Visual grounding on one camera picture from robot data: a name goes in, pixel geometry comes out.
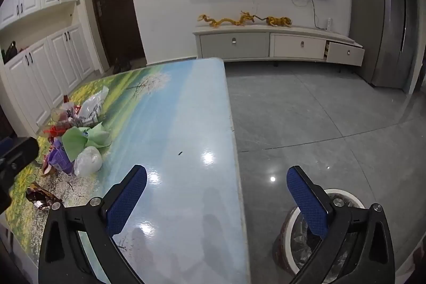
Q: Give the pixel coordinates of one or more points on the curled golden dragon ornament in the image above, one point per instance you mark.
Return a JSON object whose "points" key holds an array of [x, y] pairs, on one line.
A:
{"points": [[246, 19]]}

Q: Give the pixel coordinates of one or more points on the white television cabinet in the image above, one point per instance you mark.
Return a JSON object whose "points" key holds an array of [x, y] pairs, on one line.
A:
{"points": [[233, 41]]}

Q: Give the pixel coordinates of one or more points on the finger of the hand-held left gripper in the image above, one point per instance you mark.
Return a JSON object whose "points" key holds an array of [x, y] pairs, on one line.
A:
{"points": [[21, 151]]}

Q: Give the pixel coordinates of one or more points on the white lower cabinets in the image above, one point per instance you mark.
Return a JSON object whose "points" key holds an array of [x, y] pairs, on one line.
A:
{"points": [[50, 71]]}

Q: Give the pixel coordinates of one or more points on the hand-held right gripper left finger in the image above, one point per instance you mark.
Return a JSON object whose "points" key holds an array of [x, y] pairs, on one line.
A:
{"points": [[128, 200]]}

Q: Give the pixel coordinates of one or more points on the clear plastic bag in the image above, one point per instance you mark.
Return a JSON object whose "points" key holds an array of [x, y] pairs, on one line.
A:
{"points": [[87, 161]]}

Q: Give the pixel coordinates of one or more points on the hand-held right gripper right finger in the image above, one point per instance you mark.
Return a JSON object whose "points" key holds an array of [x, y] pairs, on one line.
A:
{"points": [[306, 200]]}

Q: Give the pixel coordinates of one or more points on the green paper wrapper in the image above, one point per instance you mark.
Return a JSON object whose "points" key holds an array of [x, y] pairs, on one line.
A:
{"points": [[75, 137]]}

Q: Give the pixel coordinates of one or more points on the white printed plastic bag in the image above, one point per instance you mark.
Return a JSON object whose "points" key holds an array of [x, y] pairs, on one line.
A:
{"points": [[91, 107]]}

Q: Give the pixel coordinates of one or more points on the purple wrapper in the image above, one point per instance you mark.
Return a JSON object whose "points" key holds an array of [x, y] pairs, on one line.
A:
{"points": [[58, 157]]}

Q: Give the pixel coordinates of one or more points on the long golden dragon ornament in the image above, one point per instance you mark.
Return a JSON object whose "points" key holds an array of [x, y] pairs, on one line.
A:
{"points": [[214, 21]]}

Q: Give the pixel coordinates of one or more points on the golden tiger ornament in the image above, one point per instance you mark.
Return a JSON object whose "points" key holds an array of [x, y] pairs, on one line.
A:
{"points": [[279, 21]]}

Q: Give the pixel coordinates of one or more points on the white rimmed trash bin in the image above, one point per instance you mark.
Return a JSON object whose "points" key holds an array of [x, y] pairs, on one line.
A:
{"points": [[294, 220]]}

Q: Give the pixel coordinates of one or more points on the white and red wrapper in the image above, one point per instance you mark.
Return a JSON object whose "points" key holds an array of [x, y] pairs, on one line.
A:
{"points": [[46, 170]]}

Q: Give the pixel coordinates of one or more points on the grey plastic bin liner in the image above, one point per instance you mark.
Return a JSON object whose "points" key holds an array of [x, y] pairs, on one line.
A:
{"points": [[299, 247]]}

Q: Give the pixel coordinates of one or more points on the brown wrapper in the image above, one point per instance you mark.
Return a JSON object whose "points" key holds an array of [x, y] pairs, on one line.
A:
{"points": [[41, 196]]}

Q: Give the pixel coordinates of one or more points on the grey refrigerator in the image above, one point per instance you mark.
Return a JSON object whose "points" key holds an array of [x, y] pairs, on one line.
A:
{"points": [[382, 21]]}

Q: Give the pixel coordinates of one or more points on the dark bag on shelf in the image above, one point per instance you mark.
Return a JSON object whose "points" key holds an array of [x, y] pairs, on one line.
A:
{"points": [[10, 51]]}

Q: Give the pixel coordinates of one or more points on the dark brown entrance door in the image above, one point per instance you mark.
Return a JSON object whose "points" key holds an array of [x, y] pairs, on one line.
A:
{"points": [[113, 4]]}

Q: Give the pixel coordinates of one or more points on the white power strip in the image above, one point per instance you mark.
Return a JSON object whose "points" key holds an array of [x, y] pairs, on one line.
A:
{"points": [[329, 23]]}

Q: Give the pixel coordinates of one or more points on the pair of dark shoes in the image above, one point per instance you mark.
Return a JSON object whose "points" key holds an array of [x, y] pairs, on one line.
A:
{"points": [[121, 65]]}

